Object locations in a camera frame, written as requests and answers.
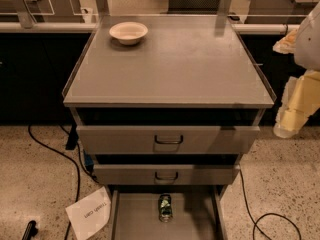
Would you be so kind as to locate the white paper bowl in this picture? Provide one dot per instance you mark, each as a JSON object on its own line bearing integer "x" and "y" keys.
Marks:
{"x": 128, "y": 33}

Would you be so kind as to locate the grey drawer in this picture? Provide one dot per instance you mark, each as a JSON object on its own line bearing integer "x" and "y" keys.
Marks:
{"x": 196, "y": 169}
{"x": 197, "y": 214}
{"x": 167, "y": 131}

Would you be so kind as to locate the grey metal drawer cabinet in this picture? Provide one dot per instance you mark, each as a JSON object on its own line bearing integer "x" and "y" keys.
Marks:
{"x": 184, "y": 61}

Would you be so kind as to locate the bottom grey drawer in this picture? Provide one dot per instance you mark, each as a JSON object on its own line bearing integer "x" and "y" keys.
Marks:
{"x": 197, "y": 214}

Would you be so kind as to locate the grey background desk left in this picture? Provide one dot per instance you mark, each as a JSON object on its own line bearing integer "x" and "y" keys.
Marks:
{"x": 52, "y": 11}

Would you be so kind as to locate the middle grey drawer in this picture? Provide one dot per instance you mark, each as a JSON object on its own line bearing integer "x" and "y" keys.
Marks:
{"x": 196, "y": 169}

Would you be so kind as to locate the top grey drawer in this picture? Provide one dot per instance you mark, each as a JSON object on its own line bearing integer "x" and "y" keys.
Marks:
{"x": 167, "y": 131}

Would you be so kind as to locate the green soda can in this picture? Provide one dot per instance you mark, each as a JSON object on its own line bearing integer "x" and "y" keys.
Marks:
{"x": 165, "y": 208}

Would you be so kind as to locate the white paper sign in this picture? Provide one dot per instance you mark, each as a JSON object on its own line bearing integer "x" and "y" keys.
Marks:
{"x": 90, "y": 214}

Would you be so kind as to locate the white horizontal rail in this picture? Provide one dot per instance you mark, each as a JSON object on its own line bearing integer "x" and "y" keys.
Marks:
{"x": 243, "y": 29}

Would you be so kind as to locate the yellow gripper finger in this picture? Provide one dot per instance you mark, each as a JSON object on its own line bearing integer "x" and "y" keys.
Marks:
{"x": 300, "y": 100}
{"x": 287, "y": 44}

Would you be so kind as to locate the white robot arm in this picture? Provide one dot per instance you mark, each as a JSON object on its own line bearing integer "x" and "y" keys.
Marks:
{"x": 307, "y": 50}

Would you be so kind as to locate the black tool handle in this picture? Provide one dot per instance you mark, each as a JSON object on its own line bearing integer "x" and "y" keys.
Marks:
{"x": 30, "y": 230}

